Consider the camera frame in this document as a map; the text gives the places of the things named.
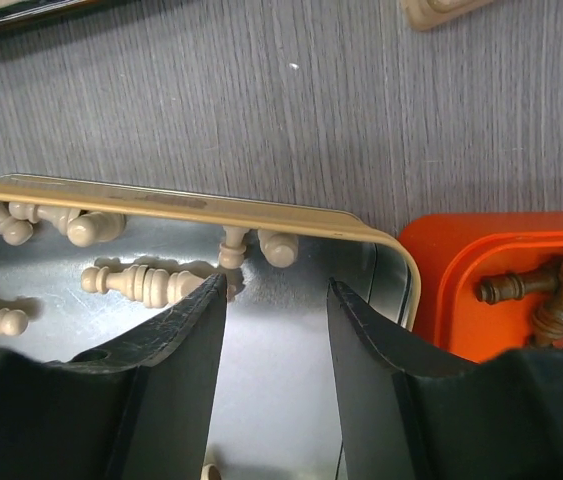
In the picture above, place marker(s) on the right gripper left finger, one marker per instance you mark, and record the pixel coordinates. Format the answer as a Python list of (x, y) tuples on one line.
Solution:
[(135, 407)]

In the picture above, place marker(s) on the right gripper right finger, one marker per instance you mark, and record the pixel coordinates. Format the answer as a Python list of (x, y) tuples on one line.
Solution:
[(409, 410)]

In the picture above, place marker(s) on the light king piece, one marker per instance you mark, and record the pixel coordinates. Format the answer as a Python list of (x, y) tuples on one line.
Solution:
[(155, 282)]

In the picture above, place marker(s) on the light chess pieces pile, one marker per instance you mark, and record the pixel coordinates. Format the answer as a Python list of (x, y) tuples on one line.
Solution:
[(84, 229)]

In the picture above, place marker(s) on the light piece lying tin bottom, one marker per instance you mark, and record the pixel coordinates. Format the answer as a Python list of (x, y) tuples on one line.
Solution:
[(210, 472)]

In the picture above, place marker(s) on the gold metal tin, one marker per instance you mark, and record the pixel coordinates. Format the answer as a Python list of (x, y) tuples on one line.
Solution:
[(275, 413)]

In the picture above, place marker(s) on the orange plastic box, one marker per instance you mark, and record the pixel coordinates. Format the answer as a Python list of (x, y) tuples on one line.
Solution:
[(454, 252)]

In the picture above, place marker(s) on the wooden chessboard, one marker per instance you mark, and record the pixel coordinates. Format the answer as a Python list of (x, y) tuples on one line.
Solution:
[(424, 15)]

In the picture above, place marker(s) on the floral square plate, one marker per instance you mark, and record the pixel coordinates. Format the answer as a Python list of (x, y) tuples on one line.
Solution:
[(12, 11)]

